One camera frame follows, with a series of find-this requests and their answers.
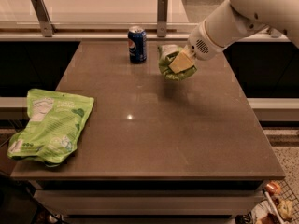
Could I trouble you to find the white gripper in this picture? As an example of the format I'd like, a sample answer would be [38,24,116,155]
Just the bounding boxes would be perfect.
[169,19,226,74]

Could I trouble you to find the green jalapeno chip bag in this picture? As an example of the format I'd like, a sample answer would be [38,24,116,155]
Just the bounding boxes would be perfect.
[158,44,197,81]

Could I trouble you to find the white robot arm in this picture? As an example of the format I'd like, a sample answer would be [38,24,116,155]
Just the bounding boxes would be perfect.
[169,0,299,73]

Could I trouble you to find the large green rice chip bag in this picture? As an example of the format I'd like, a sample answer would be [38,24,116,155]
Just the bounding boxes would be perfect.
[7,89,94,167]

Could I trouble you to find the blue Pepsi can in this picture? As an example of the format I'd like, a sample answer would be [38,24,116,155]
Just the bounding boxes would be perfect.
[127,26,147,63]

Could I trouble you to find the middle metal railing bracket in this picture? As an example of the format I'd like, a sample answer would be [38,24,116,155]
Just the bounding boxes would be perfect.
[157,0,168,37]

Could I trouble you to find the left metal railing bracket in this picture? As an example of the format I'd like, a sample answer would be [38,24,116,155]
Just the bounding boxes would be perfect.
[31,0,54,37]

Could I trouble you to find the wire basket with snacks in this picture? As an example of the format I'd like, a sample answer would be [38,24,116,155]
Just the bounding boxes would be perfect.
[249,180,299,224]

